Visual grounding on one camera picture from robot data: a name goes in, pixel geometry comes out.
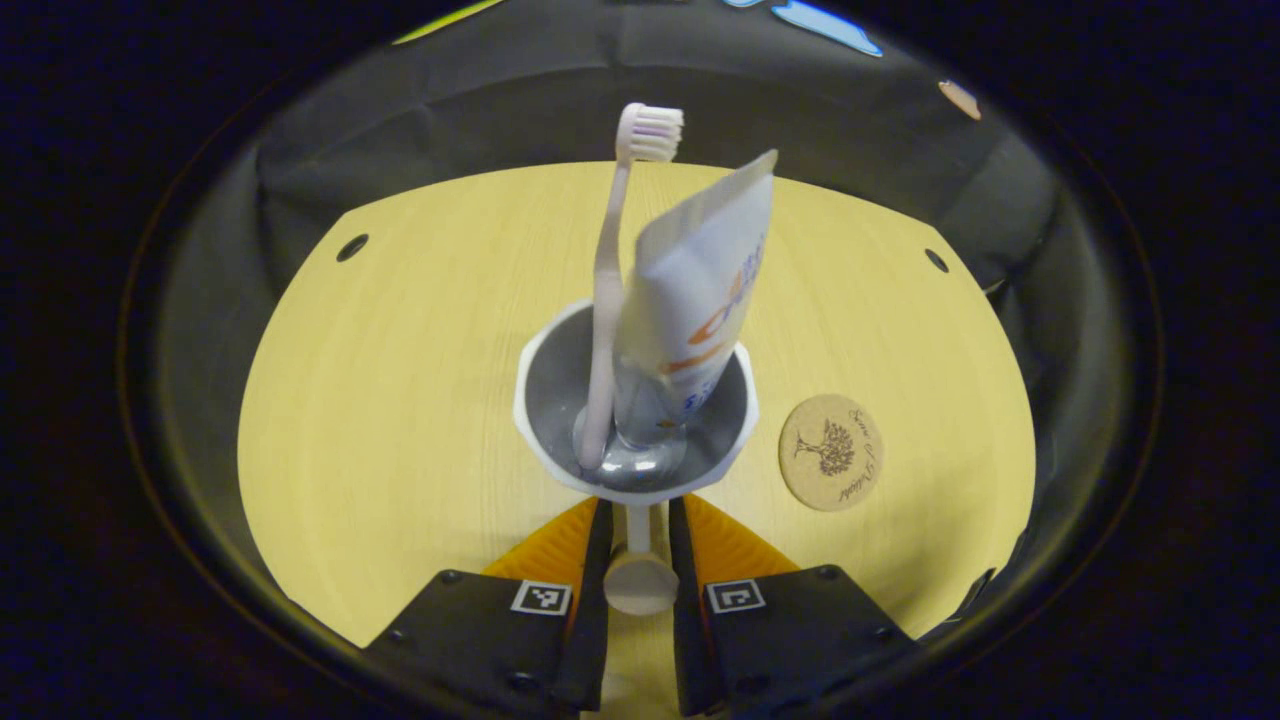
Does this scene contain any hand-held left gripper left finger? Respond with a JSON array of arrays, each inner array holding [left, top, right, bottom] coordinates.
[[365, 497, 614, 716]]

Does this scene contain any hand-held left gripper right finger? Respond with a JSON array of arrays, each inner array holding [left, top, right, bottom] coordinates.
[[668, 493, 916, 717]]

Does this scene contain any round cork coaster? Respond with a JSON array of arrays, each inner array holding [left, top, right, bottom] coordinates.
[[778, 393, 885, 513]]

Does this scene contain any white cup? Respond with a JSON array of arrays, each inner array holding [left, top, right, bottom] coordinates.
[[512, 298, 761, 616]]

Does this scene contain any pale pink toothbrush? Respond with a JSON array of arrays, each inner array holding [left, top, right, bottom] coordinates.
[[575, 102, 686, 471]]

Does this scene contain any white toothpaste tube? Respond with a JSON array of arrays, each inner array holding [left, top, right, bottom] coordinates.
[[610, 148, 779, 451]]

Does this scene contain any light wooden desktop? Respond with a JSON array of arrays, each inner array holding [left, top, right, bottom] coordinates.
[[237, 160, 1038, 720]]

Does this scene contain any black backdrop cloth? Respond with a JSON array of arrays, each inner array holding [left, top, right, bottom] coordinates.
[[150, 0, 1131, 641]]

